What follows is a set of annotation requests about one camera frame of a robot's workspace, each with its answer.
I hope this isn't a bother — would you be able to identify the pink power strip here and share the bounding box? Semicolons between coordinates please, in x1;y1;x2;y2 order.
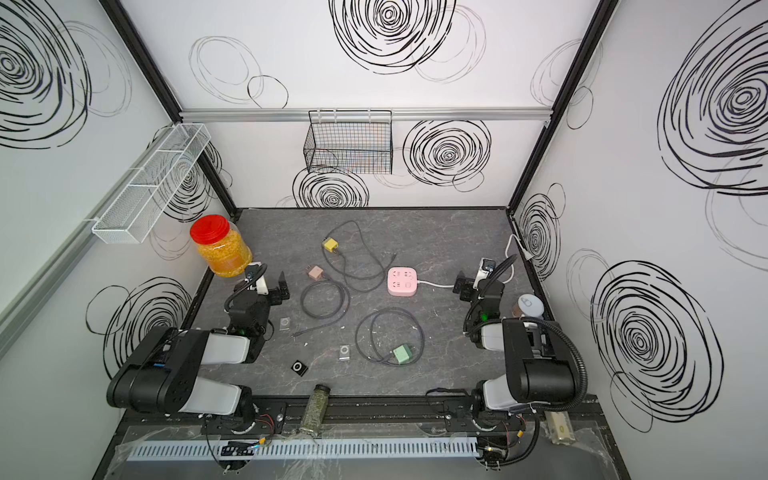
386;267;418;297

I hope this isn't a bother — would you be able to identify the brown pink charger plug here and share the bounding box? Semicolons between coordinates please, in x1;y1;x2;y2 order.
308;265;325;281

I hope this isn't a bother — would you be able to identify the aluminium wall rail left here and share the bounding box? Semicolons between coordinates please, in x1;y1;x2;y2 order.
1;123;174;358

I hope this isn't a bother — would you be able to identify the white wire shelf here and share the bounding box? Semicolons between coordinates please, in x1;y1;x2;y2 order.
91;123;212;244

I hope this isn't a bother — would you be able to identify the red lid corn jar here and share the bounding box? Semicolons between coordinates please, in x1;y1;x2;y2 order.
189;215;253;278

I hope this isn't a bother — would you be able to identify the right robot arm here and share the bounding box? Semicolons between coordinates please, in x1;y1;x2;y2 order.
453;274;588;422

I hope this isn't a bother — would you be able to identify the black mp3 player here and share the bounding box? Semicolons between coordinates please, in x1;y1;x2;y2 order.
291;360;309;376

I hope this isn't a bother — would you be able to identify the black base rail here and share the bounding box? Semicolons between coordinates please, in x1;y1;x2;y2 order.
119;392;601;436

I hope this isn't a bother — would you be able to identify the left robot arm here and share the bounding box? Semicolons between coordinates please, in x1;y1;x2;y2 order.
106;274;290;434

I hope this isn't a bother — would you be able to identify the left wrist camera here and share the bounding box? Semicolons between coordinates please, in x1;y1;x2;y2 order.
244;262;268;295

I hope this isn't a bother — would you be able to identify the aluminium wall rail back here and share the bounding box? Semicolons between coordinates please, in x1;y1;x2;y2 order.
180;106;553;123

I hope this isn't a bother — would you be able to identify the black wire basket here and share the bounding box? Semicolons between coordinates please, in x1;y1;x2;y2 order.
302;120;394;174

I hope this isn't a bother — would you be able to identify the yellow charger plug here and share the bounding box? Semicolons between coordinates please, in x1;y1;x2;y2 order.
322;237;339;252

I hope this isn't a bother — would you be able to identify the aluminium wall rail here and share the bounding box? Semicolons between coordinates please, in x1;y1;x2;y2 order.
180;106;553;123
1;123;174;358

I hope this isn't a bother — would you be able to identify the yellow plug grey cable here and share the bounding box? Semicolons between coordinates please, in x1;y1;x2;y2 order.
320;219;391;294

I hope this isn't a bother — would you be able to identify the white slotted cable duct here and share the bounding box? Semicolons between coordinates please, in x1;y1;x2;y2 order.
127;437;479;462

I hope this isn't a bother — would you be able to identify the white lid jar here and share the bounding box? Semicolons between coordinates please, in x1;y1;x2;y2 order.
512;294;545;319

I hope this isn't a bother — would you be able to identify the white power strip cord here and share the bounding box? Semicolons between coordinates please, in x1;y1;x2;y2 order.
416;233;535;289

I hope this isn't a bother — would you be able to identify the green plug grey cable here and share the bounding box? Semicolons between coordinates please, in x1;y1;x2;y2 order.
354;307;426;367

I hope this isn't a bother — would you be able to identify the beige small bottle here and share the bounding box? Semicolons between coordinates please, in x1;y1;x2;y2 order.
545;411;576;445

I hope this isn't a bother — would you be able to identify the glass spice bottle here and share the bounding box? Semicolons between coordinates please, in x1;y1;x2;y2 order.
299;384;331;436

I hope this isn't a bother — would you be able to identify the green charger plug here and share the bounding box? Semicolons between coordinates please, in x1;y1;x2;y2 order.
392;344;414;365

